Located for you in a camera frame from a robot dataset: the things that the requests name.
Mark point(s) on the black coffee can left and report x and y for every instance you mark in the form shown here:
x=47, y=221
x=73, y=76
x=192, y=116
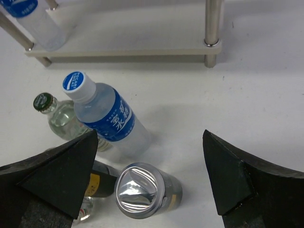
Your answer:
x=102, y=180

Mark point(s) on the green cap glass bottle far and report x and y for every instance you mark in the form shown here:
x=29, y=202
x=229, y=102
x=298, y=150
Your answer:
x=62, y=119

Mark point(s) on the grey coffee can right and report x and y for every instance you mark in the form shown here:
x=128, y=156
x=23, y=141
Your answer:
x=142, y=191

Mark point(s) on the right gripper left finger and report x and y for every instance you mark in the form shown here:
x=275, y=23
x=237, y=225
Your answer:
x=47, y=190

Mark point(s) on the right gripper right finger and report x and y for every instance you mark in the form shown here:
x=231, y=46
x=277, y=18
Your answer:
x=250, y=192

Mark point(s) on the white two-tier shelf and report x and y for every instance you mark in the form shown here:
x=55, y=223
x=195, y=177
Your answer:
x=121, y=28

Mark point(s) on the green cap glass bottle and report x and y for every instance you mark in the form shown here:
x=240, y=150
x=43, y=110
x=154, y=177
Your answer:
x=85, y=210
x=62, y=119

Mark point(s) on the green cap glass bottle near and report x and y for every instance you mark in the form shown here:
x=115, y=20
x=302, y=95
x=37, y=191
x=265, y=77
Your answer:
x=85, y=210

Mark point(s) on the Pocari Sweat bottle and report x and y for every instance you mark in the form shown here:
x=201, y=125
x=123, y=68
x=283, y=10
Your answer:
x=101, y=108
x=37, y=22

